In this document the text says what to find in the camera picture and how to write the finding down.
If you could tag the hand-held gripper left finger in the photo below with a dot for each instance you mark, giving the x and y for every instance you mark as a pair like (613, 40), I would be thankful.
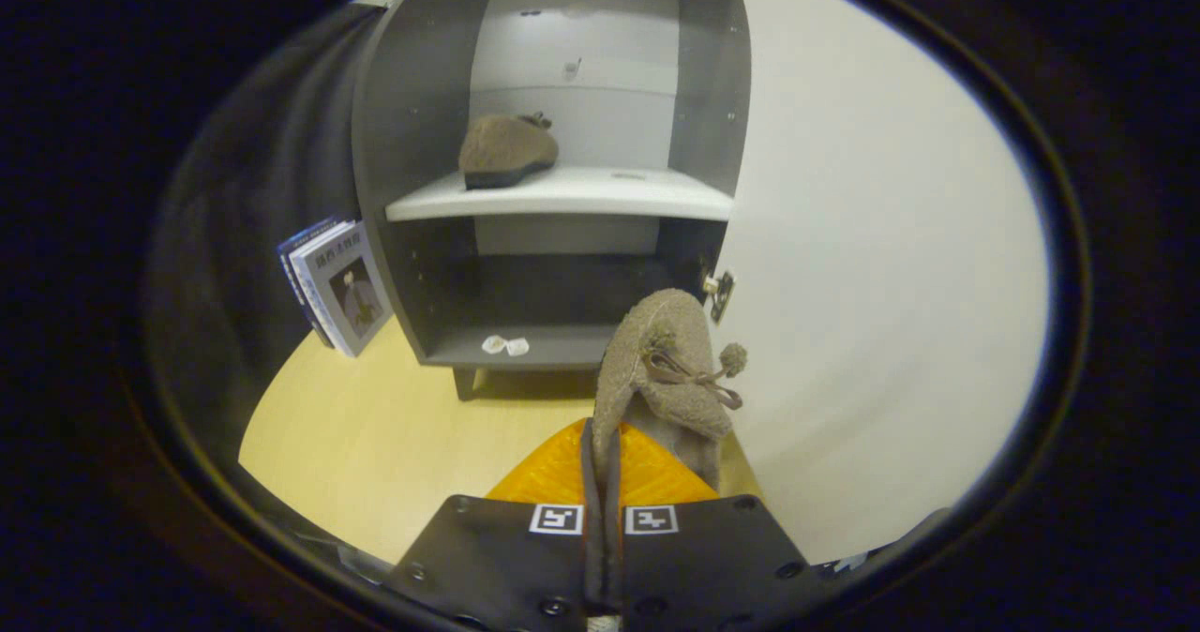
(506, 566)

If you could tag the grey shoe cabinet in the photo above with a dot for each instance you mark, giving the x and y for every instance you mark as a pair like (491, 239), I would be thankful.
(562, 196)

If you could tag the black backdrop cloth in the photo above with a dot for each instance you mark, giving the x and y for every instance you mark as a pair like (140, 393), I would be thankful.
(244, 201)

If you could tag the grey cover book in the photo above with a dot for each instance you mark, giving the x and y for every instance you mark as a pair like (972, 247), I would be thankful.
(349, 290)

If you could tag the metal door hinge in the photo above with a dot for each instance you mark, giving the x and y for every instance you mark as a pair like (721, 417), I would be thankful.
(720, 293)

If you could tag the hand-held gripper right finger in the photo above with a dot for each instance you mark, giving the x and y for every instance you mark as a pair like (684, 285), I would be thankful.
(703, 566)

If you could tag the brown fuzzy shoe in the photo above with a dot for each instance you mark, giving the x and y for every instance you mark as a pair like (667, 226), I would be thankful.
(506, 149)
(666, 351)

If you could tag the white shoe cabinet door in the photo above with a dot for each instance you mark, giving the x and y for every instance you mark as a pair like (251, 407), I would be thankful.
(872, 257)

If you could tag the blue cover book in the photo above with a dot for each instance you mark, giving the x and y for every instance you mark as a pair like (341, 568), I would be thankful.
(292, 255)

